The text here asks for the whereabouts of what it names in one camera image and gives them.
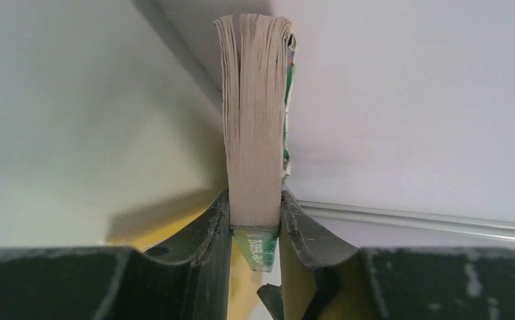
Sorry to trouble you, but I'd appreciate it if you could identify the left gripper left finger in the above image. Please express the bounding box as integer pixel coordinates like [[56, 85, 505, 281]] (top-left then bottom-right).
[[0, 189, 233, 320]]

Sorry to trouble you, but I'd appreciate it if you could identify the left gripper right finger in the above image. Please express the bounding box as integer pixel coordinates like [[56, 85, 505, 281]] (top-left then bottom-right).
[[257, 190, 515, 319]]

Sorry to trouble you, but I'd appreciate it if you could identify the green Macmillan book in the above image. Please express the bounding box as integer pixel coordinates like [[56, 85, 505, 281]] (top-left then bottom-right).
[[215, 13, 297, 272]]

